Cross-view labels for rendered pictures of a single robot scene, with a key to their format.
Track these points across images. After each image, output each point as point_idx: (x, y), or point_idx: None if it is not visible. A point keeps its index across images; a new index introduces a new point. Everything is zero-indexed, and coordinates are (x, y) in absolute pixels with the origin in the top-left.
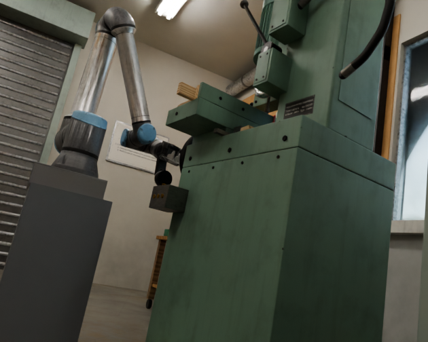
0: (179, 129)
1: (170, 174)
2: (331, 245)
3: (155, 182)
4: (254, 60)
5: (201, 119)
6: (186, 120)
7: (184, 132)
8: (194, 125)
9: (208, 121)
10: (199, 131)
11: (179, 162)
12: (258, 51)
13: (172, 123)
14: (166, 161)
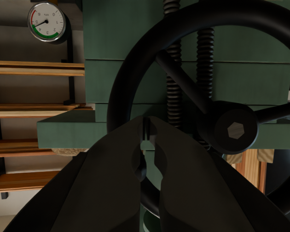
0: (63, 119)
1: (65, 40)
2: None
3: (33, 10)
4: (152, 231)
5: (80, 110)
6: (66, 113)
7: (75, 121)
8: (79, 113)
9: (88, 110)
10: (92, 116)
11: (109, 95)
12: (143, 220)
13: (48, 118)
14: (78, 160)
